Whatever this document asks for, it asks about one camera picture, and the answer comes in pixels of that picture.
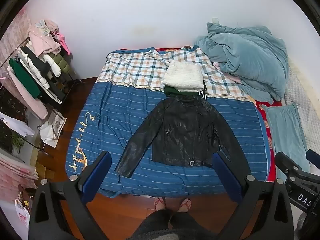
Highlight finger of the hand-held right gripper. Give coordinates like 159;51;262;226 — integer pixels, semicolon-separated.
275;152;303;178
306;149;320;166

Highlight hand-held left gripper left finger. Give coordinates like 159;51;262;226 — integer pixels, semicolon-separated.
28;151;113;240

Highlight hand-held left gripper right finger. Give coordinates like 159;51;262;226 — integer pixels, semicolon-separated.
212;151;294;240

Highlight black leather jacket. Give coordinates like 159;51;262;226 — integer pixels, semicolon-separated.
115;95;252;178

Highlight black metal clothes rack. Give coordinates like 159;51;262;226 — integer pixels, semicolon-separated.
0;37;84;105

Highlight person's right foot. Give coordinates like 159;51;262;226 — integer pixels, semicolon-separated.
177;198;192;212

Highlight person's foot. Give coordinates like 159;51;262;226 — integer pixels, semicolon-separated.
177;198;192;212
154;197;167;211

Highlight person's right leg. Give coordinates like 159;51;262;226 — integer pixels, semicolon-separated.
170;211;219;240

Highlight person's leg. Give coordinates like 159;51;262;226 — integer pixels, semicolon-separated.
131;210;173;240
170;211;219;240

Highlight white tote bag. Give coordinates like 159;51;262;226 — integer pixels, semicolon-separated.
39;107;67;148

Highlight person's left foot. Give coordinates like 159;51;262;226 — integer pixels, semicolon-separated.
154;197;167;211

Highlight person's left leg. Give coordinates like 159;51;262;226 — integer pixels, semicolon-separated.
131;210;173;240

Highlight blue striped plaid bed sheet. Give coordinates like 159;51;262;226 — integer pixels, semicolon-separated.
65;47;265;198

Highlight pink folded fabric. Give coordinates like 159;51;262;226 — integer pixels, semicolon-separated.
0;152;40;200

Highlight white bag with red print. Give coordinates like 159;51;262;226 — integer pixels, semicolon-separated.
14;197;32;230

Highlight green potted plant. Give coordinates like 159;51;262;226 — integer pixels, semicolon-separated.
10;132;27;153

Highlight white hanging garment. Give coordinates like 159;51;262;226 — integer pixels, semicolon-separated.
0;112;35;137

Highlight pink garment under duvet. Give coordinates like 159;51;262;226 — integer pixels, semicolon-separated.
212;62;244;84

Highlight dark green folded garment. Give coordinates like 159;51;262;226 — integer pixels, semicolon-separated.
164;85;208;103

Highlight pink long coat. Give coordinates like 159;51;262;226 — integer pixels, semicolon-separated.
6;66;49;120

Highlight white fluffy folded sweater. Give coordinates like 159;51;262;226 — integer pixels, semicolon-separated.
162;60;205;92

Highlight teal duvet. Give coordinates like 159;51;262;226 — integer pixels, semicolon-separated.
194;22;289;104

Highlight white puffer jacket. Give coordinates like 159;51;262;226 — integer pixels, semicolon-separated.
17;41;62;89

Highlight olive puffer jacket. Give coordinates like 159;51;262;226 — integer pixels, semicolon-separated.
47;51;73;74

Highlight green hanging garment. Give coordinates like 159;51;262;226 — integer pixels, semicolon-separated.
9;58;42;100

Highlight black hanging garment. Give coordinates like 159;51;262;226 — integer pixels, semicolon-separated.
20;46;65;103

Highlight pink fluffy garment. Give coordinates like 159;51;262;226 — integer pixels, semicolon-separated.
27;19;62;57

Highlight pink floral curtain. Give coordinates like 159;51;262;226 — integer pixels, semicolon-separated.
0;7;33;68

